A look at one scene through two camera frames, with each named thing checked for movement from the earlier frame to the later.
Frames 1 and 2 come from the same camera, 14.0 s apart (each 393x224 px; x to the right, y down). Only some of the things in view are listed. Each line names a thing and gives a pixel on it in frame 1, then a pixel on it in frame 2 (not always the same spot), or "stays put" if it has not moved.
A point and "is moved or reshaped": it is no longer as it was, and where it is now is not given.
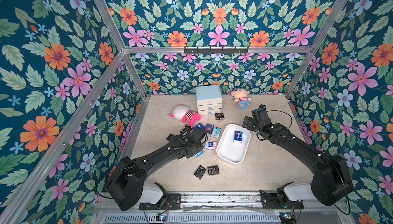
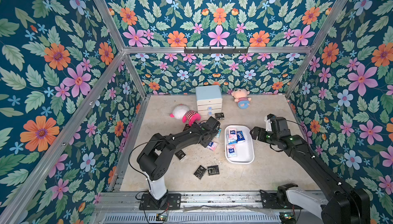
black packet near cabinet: (219, 116) stays put
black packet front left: (199, 172) stays put
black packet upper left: (187, 128) stays put
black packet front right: (213, 170) stays put
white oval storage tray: (226, 149) is moved or reshaped
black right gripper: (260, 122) to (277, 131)
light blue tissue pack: (199, 153) to (231, 141)
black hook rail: (216, 51) stays put
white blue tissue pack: (210, 144) stays put
